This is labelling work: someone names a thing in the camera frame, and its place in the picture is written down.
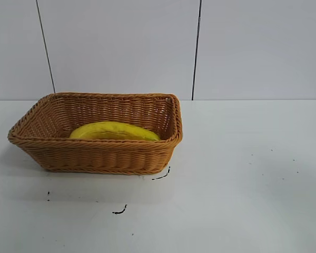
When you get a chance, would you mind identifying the yellow banana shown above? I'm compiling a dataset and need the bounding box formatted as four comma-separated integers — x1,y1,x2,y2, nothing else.
69,121,162,142

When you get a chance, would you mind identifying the brown woven wicker basket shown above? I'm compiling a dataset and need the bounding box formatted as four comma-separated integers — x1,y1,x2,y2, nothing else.
7,92,184,175

